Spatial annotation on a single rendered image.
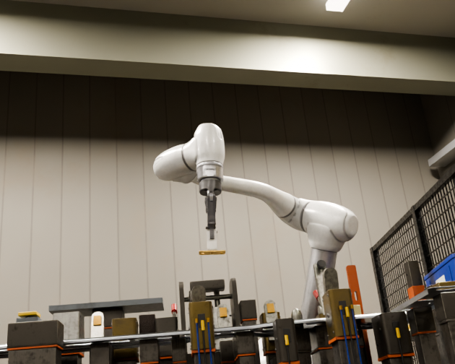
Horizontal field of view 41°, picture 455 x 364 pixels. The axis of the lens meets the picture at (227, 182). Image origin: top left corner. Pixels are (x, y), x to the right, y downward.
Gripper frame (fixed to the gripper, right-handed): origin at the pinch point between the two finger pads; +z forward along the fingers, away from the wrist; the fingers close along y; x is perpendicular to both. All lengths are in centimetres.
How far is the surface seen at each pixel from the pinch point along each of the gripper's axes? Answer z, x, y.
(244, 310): 21.2, 9.8, -6.6
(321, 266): 8.8, 34.7, -1.1
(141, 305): 16.5, -23.5, -17.0
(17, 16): -201, -119, -141
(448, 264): 13, 70, 12
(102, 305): 16.5, -36.0, -14.3
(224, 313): 23.0, 3.4, -0.8
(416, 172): -148, 187, -285
